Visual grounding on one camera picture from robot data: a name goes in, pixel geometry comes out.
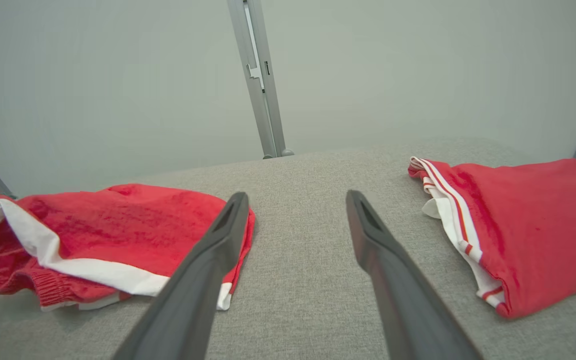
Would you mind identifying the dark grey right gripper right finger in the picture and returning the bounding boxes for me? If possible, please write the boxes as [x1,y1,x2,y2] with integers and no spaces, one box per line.
[345,189,484,360]

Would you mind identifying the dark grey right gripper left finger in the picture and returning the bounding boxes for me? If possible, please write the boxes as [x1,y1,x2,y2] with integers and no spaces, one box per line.
[113,191,250,360]

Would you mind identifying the red shorts with white stripe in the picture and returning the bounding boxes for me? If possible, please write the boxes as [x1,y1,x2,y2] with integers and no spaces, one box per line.
[0,183,257,312]

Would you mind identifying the red white basketball jersey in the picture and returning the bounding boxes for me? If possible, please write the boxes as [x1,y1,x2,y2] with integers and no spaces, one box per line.
[408,156,576,319]

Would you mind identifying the grey metal frame post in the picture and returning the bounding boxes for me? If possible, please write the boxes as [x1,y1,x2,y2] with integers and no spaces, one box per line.
[226,0,295,159]

